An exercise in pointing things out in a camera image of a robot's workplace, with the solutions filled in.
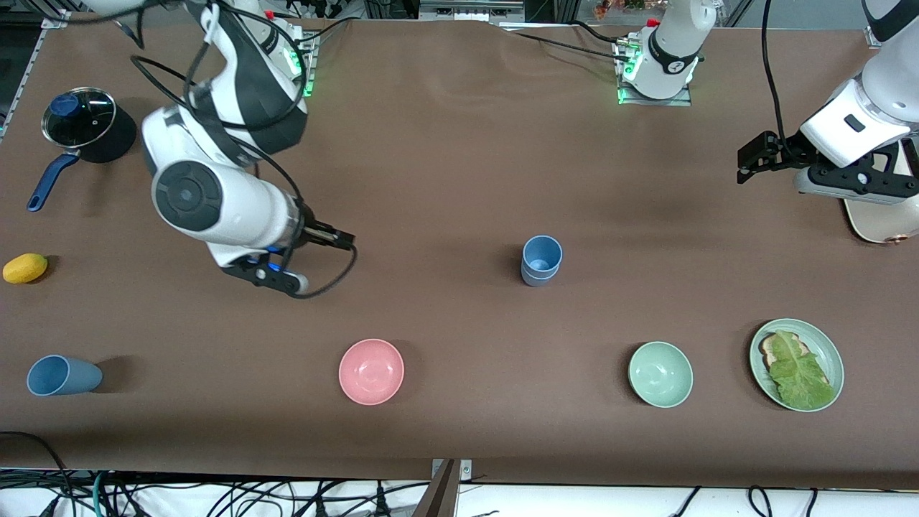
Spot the green bowl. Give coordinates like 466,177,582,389
628,340,694,409

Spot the silver metal bracket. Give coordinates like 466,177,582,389
431,460,473,483

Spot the pink bowl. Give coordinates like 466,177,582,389
338,338,405,406

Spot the toast bread slice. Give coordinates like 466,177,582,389
758,332,812,374

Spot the black table cable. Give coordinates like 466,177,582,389
503,29,633,65
296,18,354,45
571,20,627,45

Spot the black saucepan blue handle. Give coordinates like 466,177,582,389
27,101,138,213

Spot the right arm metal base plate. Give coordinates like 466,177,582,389
286,32,317,98

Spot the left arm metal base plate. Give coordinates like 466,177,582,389
616,39,694,107

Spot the green lettuce leaf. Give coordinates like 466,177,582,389
768,330,837,411

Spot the dark metal bar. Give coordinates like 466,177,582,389
413,460,460,517

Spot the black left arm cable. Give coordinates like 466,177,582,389
762,0,798,148

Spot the blue cup with paper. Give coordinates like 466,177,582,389
521,262,562,288

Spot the brown table cover sheet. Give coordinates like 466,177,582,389
0,13,919,490

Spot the glass lid blue knob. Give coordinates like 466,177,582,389
42,86,117,149

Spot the aluminium frame profile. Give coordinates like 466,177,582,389
0,11,70,141

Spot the yellow toy lemon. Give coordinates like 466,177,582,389
2,253,49,284

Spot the silver network switch box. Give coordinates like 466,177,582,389
419,0,525,22

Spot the cream white pot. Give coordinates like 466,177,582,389
841,136,919,245

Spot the green floor cable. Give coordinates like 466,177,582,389
88,470,110,517

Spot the green plate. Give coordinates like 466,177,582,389
749,318,845,413

